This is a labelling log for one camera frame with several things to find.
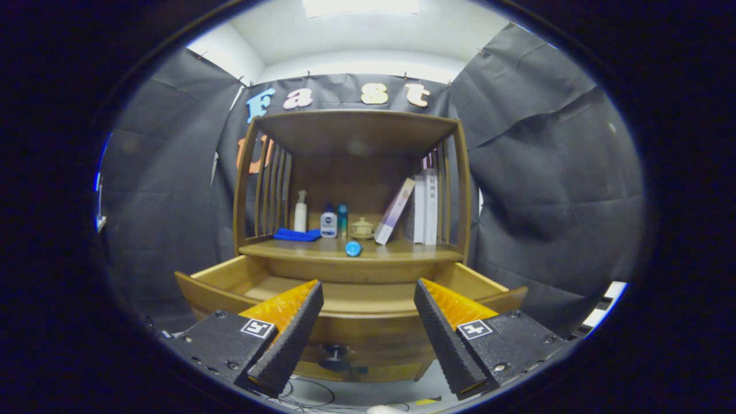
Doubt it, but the thin white book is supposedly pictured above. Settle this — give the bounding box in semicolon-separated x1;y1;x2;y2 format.
413;174;427;244

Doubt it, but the white book with printed spine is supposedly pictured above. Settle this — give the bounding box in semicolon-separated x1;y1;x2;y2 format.
424;168;439;246

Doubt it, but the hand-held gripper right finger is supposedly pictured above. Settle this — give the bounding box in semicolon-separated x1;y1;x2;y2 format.
413;278;570;401

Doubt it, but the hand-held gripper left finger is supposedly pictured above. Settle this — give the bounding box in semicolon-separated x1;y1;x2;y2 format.
164;279;324;397

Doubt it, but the wooden drawer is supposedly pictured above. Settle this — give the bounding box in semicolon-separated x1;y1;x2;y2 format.
174;254;528;369

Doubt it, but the wooden countertop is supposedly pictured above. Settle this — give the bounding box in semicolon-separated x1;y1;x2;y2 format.
239;237;465;265

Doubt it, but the black round drawer knob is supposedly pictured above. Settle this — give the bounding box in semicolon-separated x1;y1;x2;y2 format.
318;344;351;373

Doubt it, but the blue folded cloth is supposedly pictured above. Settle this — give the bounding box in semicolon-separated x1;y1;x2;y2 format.
273;228;322;242

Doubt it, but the tangle of black cables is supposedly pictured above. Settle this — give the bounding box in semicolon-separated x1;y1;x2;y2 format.
279;377;415;413

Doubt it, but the wooden cabinet with shelf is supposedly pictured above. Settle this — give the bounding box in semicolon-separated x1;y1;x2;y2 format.
233;109;472;383

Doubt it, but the black backdrop cloth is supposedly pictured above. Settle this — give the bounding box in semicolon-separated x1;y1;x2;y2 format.
98;23;645;337

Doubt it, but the white blue lotion bottle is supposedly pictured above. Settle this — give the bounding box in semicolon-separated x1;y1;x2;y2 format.
320;205;338;239

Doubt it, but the leaning pink white book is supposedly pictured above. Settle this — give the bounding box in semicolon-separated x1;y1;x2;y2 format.
374;178;416;246

